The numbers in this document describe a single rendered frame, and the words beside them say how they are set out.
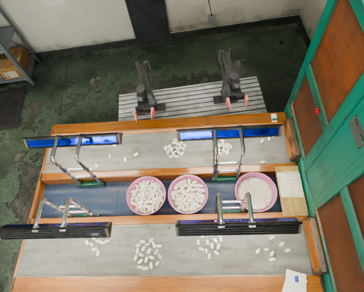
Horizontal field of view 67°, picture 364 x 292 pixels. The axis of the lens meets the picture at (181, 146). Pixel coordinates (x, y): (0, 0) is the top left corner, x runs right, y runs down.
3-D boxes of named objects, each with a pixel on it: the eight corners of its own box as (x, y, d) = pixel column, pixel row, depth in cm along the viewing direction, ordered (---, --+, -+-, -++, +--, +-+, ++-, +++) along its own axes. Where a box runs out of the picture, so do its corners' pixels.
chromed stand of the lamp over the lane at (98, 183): (83, 163, 210) (53, 134, 170) (108, 162, 208) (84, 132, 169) (78, 187, 201) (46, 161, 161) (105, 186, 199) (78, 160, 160)
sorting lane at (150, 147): (52, 140, 217) (51, 138, 215) (287, 127, 201) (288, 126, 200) (43, 175, 203) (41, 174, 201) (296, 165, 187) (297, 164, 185)
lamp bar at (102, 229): (4, 225, 154) (-4, 222, 148) (112, 222, 149) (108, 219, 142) (0, 240, 150) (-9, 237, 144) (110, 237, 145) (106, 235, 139)
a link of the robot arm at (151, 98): (155, 106, 216) (147, 65, 199) (147, 107, 216) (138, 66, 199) (155, 103, 221) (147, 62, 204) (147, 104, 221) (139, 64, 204)
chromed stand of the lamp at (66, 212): (73, 216, 191) (37, 196, 151) (101, 215, 189) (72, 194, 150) (68, 244, 182) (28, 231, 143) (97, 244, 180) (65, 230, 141)
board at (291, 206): (274, 167, 184) (274, 166, 182) (297, 165, 182) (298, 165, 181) (283, 216, 168) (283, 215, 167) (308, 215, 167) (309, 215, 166)
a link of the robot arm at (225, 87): (231, 96, 213) (230, 53, 196) (223, 97, 213) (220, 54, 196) (230, 93, 218) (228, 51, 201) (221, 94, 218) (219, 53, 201)
